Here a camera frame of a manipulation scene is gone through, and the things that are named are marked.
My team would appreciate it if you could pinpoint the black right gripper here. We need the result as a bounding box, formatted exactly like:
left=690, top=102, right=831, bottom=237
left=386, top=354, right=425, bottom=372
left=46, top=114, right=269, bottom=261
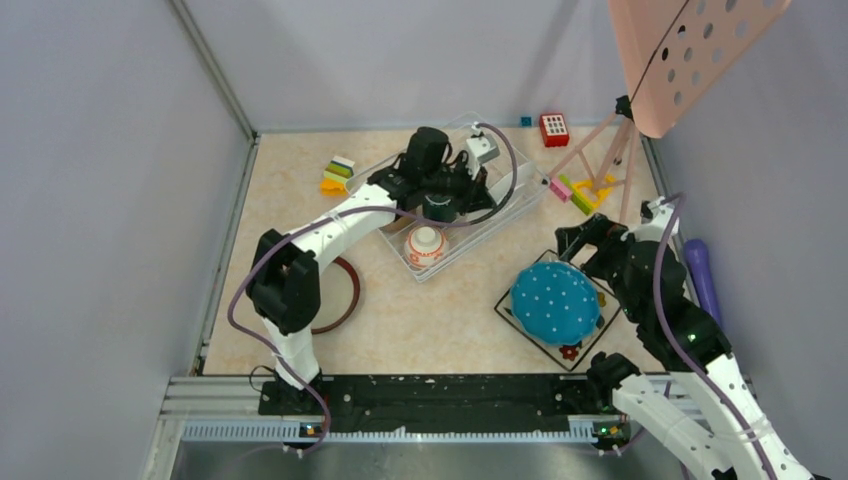
left=555, top=211, right=644, bottom=321

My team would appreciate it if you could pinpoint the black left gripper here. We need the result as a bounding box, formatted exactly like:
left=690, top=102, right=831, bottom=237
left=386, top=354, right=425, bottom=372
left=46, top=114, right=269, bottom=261
left=421, top=152, right=495, bottom=215

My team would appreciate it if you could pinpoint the dark green mug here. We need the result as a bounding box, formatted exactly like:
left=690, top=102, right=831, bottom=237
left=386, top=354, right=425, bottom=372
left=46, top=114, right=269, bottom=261
left=422, top=194, right=458, bottom=223

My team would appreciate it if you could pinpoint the orange patterned bowl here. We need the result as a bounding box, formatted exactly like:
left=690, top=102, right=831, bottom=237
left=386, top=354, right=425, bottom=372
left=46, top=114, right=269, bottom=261
left=403, top=225, right=449, bottom=269

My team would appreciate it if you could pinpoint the white printed plate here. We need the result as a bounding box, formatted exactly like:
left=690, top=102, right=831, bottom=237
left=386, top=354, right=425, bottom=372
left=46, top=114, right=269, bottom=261
left=489, top=162, right=537, bottom=209

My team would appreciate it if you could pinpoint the blue polka dot plate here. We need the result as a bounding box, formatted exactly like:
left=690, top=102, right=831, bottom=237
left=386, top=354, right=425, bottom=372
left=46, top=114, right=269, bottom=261
left=510, top=261, right=602, bottom=346

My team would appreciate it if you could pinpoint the square floral plate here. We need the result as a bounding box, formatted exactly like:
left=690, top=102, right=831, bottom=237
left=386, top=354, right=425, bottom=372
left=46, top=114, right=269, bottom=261
left=494, top=250, right=621, bottom=372

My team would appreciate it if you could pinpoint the red rimmed round plate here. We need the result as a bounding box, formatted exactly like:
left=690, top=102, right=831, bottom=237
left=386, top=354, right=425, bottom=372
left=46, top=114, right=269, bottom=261
left=311, top=257, right=362, bottom=335

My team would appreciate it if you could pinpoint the brown speckled bowl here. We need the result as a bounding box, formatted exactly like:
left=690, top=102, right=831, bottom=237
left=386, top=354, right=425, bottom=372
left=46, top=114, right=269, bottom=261
left=380, top=215, right=415, bottom=233

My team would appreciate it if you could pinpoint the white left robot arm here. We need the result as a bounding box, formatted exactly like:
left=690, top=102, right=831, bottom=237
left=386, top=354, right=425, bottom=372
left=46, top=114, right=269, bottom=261
left=244, top=123, right=512, bottom=414

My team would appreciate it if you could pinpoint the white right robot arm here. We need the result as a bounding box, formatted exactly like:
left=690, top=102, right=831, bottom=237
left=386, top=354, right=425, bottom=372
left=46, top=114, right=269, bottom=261
left=555, top=193, right=816, bottom=479

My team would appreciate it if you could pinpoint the yellow triangle toy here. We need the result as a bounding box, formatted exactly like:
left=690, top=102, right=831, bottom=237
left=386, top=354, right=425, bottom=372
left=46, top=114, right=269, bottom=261
left=574, top=174, right=632, bottom=213

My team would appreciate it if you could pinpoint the pink toy brick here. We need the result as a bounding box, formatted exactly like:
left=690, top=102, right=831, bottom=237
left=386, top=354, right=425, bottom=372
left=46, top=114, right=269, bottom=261
left=548, top=178, right=573, bottom=203

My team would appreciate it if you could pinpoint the striped toy block stack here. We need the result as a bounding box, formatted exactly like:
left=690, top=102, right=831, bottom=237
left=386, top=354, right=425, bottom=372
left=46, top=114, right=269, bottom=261
left=319, top=156, right=355, bottom=196

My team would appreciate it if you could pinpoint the red toy block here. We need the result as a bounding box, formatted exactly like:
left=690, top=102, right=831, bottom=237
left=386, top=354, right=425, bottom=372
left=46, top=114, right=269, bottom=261
left=538, top=112, right=571, bottom=148

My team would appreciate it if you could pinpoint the pink perforated music stand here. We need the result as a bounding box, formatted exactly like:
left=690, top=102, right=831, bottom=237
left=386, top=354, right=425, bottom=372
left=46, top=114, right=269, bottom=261
left=548, top=0, right=791, bottom=184

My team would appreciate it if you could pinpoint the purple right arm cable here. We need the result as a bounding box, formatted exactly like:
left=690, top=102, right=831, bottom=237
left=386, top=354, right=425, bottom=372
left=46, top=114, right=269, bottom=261
left=652, top=193, right=780, bottom=480

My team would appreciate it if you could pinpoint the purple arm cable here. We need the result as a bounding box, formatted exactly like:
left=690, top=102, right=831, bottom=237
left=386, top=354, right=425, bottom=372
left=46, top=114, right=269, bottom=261
left=227, top=122, right=519, bottom=458
left=652, top=193, right=780, bottom=480

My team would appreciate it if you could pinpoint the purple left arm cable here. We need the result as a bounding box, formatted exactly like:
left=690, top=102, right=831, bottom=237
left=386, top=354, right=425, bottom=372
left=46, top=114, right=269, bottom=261
left=227, top=122, right=519, bottom=458

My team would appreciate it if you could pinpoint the purple handle tool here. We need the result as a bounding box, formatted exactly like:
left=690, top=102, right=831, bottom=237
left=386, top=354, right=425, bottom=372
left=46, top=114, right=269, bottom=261
left=683, top=239, right=724, bottom=329

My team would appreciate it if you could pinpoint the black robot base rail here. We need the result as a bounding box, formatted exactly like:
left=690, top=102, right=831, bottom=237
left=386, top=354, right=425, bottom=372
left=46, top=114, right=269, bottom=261
left=258, top=374, right=626, bottom=435

